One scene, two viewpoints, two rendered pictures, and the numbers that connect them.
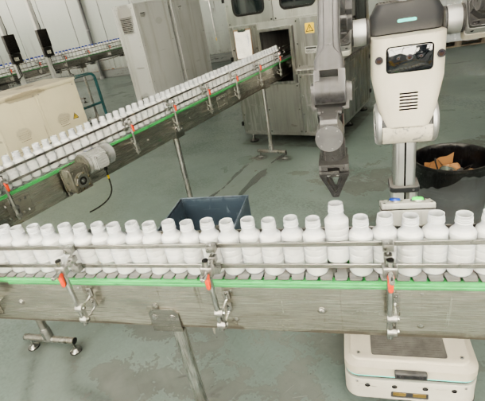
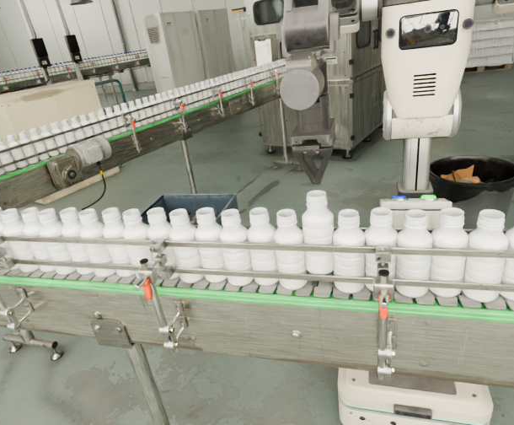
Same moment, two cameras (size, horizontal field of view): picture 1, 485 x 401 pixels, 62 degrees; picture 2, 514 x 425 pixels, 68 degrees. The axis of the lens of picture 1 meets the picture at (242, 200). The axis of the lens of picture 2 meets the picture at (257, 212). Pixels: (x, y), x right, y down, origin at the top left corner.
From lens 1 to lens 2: 0.33 m
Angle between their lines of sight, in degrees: 2
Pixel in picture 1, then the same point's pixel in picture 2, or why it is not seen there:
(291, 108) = not seen: hidden behind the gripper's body
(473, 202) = not seen: hidden behind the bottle
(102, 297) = (38, 300)
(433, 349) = (441, 383)
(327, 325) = (304, 354)
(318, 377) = (309, 403)
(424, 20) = not seen: outside the picture
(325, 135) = (294, 84)
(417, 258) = (422, 272)
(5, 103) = (22, 101)
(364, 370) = (359, 401)
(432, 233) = (446, 239)
